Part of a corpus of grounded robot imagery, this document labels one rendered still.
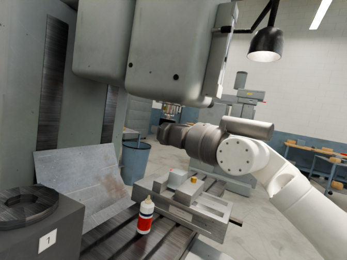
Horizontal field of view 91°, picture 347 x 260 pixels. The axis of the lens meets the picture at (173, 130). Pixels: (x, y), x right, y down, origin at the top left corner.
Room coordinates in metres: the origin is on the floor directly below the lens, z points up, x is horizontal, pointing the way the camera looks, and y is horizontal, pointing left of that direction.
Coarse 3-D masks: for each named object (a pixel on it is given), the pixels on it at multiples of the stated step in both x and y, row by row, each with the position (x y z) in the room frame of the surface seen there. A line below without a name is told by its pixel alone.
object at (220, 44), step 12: (228, 12) 0.41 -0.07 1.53; (216, 24) 0.42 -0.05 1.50; (228, 24) 0.41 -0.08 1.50; (216, 36) 0.42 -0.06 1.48; (228, 36) 0.41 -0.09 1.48; (216, 48) 0.42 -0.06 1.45; (228, 48) 0.42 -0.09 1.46; (216, 60) 0.41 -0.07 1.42; (216, 72) 0.41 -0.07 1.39; (204, 84) 0.42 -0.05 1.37; (216, 84) 0.41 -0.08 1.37; (216, 96) 0.41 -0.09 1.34
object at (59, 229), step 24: (0, 192) 0.24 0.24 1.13; (24, 192) 0.25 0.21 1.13; (48, 192) 0.26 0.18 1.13; (0, 216) 0.19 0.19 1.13; (24, 216) 0.20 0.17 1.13; (48, 216) 0.22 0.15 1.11; (72, 216) 0.24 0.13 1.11; (0, 240) 0.17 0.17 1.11; (24, 240) 0.18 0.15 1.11; (48, 240) 0.21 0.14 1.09; (72, 240) 0.24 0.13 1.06
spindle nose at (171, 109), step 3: (162, 105) 0.47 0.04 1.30; (165, 105) 0.46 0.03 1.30; (168, 105) 0.46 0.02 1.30; (171, 105) 0.46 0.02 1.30; (174, 105) 0.46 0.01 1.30; (162, 108) 0.47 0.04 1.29; (168, 108) 0.46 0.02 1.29; (171, 108) 0.46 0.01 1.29; (174, 108) 0.46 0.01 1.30; (177, 108) 0.47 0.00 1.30; (162, 111) 0.47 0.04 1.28; (165, 111) 0.46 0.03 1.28; (168, 111) 0.46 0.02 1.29; (171, 111) 0.46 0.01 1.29; (174, 111) 0.46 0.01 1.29; (177, 111) 0.48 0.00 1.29; (174, 114) 0.47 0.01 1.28; (177, 114) 0.48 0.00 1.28
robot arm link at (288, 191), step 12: (276, 156) 0.33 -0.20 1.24; (264, 168) 0.33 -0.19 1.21; (276, 168) 0.32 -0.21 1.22; (288, 168) 0.30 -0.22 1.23; (264, 180) 0.33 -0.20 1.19; (276, 180) 0.31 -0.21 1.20; (288, 180) 0.30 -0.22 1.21; (300, 180) 0.26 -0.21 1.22; (276, 192) 0.30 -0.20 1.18; (288, 192) 0.25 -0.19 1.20; (300, 192) 0.24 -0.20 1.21; (276, 204) 0.26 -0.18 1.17; (288, 204) 0.24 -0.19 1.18
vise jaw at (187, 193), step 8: (184, 184) 0.59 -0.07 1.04; (192, 184) 0.60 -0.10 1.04; (200, 184) 0.61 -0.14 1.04; (176, 192) 0.53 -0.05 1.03; (184, 192) 0.52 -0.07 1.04; (192, 192) 0.53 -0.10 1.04; (200, 192) 0.61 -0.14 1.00; (176, 200) 0.53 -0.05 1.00; (184, 200) 0.52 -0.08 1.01; (192, 200) 0.53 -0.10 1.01
